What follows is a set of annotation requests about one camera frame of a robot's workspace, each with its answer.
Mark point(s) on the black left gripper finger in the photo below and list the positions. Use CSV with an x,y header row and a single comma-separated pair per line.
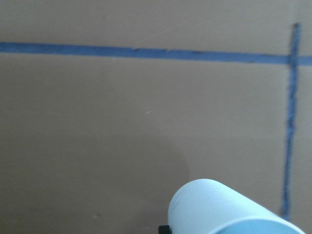
x,y
164,229

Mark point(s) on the light blue plastic cup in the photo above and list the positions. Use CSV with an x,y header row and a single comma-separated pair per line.
x,y
206,206

